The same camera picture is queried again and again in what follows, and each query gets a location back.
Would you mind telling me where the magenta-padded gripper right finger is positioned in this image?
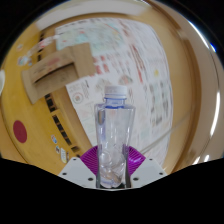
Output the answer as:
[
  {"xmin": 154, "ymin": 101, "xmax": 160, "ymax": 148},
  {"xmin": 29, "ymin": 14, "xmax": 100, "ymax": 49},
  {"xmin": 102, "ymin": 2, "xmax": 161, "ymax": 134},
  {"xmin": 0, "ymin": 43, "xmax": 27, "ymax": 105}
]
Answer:
[{"xmin": 125, "ymin": 145, "xmax": 168, "ymax": 189}]

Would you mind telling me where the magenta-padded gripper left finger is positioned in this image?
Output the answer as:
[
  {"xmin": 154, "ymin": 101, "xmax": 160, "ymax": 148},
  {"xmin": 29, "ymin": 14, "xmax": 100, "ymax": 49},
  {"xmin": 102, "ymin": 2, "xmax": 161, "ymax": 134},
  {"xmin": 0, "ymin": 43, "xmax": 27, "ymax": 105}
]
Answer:
[{"xmin": 58, "ymin": 145, "xmax": 99, "ymax": 189}]

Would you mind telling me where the clear plastic water bottle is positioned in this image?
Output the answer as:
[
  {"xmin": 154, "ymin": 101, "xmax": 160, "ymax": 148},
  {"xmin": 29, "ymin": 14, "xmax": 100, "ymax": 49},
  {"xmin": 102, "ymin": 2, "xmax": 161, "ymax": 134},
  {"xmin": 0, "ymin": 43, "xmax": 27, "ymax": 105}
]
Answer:
[{"xmin": 94, "ymin": 84, "xmax": 137, "ymax": 190}]

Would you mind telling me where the flat round red coaster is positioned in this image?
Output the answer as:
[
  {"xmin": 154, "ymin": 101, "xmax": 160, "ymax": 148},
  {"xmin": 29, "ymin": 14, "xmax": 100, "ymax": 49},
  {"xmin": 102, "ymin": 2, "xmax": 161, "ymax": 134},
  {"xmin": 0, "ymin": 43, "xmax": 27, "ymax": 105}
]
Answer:
[{"xmin": 12, "ymin": 120, "xmax": 28, "ymax": 144}]

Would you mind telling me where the printed paper poster collage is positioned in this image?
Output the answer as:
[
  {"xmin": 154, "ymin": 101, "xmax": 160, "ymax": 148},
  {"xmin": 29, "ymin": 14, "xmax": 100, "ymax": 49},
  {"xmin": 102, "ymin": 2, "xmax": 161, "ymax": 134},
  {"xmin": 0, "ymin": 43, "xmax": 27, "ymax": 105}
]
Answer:
[{"xmin": 54, "ymin": 18, "xmax": 174, "ymax": 158}]

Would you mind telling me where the brown cardboard box stand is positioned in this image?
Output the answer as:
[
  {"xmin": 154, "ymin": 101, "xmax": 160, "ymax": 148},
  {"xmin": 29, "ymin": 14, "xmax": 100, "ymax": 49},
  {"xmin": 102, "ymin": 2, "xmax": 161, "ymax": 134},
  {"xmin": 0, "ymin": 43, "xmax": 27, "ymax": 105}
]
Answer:
[{"xmin": 21, "ymin": 42, "xmax": 97, "ymax": 105}]

